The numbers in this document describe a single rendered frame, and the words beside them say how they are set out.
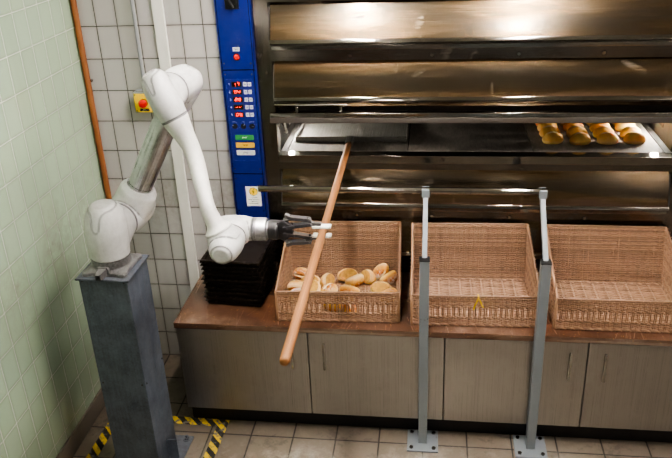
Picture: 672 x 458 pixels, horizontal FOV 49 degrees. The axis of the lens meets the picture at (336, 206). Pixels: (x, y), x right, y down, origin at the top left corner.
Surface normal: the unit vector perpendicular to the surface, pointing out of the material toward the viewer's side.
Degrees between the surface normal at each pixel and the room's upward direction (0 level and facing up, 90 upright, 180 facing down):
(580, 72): 70
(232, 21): 90
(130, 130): 90
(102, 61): 90
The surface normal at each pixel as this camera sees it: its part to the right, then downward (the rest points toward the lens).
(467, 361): -0.12, 0.41
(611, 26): -0.13, 0.07
